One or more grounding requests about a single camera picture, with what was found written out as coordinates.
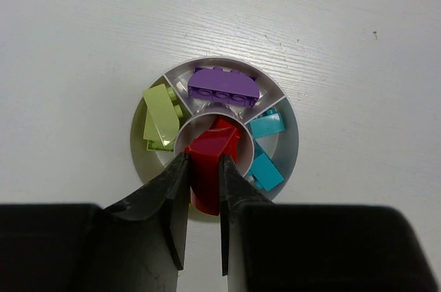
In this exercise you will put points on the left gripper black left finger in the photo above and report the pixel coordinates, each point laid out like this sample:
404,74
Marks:
136,244

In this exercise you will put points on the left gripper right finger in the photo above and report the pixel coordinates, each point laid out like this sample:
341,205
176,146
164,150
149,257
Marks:
285,247

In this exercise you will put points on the cyan lego brick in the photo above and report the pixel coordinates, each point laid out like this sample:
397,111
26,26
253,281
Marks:
265,173

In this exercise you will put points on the red lego short brick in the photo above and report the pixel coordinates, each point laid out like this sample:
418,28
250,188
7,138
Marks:
205,153

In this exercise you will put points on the cyan lego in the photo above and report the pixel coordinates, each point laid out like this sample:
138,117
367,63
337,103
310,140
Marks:
269,123

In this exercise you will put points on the light green lego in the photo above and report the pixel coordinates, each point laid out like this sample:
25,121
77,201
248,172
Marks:
158,146
162,121

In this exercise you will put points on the purple lego brick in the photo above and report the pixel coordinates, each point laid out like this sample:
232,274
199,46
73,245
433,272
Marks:
229,87

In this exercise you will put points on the red lego long brick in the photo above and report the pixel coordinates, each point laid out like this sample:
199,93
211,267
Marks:
223,122

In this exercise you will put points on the white divided round container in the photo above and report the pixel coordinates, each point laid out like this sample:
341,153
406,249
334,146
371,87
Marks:
211,107

